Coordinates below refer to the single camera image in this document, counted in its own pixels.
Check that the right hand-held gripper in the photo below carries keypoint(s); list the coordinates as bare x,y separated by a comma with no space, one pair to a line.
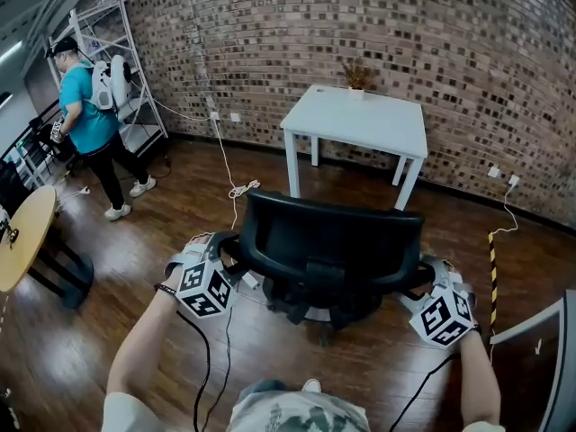
443,317

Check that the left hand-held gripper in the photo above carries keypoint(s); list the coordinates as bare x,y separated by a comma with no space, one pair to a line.
202,286

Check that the black office chair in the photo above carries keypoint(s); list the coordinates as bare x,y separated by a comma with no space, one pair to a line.
330,236

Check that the person's left forearm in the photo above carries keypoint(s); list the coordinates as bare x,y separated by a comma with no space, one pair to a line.
139,344

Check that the person's right forearm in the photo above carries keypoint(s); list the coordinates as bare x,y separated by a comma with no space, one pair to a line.
479,376

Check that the white desk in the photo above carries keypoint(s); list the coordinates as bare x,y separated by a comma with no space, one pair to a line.
360,122

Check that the black wristband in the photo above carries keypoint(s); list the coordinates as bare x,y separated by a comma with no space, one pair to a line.
165,289

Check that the white power adapter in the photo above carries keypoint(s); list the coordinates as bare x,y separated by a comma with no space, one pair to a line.
250,280

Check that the yellow black striped strip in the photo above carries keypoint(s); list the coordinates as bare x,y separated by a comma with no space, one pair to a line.
493,281

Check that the person's white shoe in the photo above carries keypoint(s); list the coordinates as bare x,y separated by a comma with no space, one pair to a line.
312,385

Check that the person's white sleeve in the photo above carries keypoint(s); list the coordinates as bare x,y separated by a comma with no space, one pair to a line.
126,414

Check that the white power strip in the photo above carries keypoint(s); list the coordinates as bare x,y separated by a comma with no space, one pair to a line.
84,191

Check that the person's patterned shirt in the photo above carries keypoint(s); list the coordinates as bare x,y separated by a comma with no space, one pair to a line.
297,414

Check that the round wooden table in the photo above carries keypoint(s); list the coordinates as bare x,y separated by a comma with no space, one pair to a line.
24,236

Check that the white metal shelf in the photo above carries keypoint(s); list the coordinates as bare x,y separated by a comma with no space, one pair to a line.
139,110

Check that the hand-held gripper on table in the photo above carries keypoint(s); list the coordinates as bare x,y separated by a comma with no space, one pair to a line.
6,230

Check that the potted plant in white pot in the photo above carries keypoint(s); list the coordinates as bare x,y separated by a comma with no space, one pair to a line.
357,79

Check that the white wall outlet with plug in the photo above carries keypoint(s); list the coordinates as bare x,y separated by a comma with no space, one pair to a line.
513,180

